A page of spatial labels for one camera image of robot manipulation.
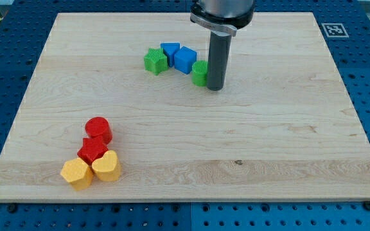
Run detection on yellow hexagon block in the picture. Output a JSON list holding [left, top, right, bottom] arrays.
[[60, 157, 93, 191]]

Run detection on blue triangle block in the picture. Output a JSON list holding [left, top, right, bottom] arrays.
[[160, 42, 181, 67]]

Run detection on white fiducial marker tag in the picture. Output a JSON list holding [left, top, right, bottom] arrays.
[[321, 22, 349, 38]]

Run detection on light wooden board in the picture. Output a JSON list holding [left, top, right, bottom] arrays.
[[0, 12, 370, 203]]

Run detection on yellow heart block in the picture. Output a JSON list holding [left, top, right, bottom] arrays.
[[91, 150, 121, 182]]

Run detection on red cylinder block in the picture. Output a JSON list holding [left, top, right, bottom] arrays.
[[85, 117, 113, 144]]

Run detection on red star block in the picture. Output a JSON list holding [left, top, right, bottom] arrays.
[[77, 137, 108, 166]]

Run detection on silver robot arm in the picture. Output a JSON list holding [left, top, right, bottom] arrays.
[[190, 0, 256, 37]]

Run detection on blue cube block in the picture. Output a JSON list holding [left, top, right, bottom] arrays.
[[174, 46, 197, 74]]

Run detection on green cylinder block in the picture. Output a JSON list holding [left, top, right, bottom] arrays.
[[191, 60, 208, 87]]

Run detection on green star block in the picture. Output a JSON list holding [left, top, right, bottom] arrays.
[[144, 47, 168, 75]]

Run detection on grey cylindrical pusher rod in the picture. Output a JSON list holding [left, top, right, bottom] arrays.
[[206, 31, 232, 91]]

